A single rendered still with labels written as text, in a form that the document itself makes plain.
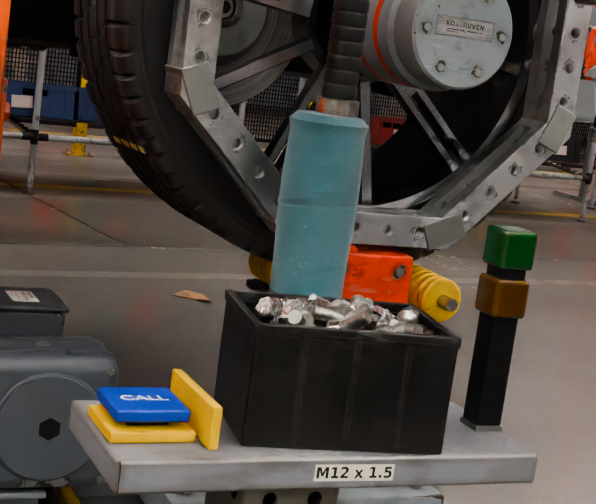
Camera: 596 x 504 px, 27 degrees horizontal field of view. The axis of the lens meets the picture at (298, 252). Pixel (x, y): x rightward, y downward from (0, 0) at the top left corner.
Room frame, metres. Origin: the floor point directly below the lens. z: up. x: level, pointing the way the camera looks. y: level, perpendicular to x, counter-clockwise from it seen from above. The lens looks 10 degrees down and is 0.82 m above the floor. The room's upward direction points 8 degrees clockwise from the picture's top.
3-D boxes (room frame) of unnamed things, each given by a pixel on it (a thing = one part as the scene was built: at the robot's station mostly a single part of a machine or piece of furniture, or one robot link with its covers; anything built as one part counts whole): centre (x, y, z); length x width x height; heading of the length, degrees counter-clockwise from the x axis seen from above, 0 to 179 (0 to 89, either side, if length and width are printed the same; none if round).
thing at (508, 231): (1.26, -0.21, 0.64); 0.04 x 0.04 x 0.04; 25
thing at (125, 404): (1.11, 0.12, 0.47); 0.07 x 0.07 x 0.02; 25
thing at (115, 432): (1.11, 0.12, 0.46); 0.08 x 0.08 x 0.01; 25
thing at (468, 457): (1.18, -0.03, 0.44); 0.43 x 0.17 x 0.03; 115
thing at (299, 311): (1.18, -0.05, 0.51); 0.20 x 0.14 x 0.13; 106
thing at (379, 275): (1.60, -0.06, 0.48); 0.16 x 0.12 x 0.17; 25
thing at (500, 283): (1.26, -0.21, 0.59); 0.04 x 0.04 x 0.04; 25
